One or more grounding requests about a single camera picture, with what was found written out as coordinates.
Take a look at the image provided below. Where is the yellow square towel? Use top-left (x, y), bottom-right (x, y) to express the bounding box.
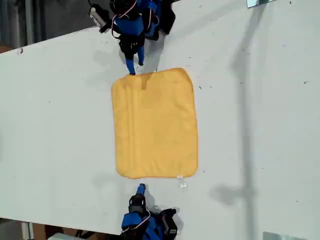
top-left (111, 67), bottom-right (200, 189)

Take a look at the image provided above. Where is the white plastic container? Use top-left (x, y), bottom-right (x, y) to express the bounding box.
top-left (47, 232), bottom-right (79, 240)

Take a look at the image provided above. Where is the white table leg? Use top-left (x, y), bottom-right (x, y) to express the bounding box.
top-left (21, 221), bottom-right (35, 240)

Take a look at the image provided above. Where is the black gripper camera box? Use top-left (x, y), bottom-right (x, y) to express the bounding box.
top-left (159, 207), bottom-right (179, 236)
top-left (89, 3), bottom-right (111, 35)

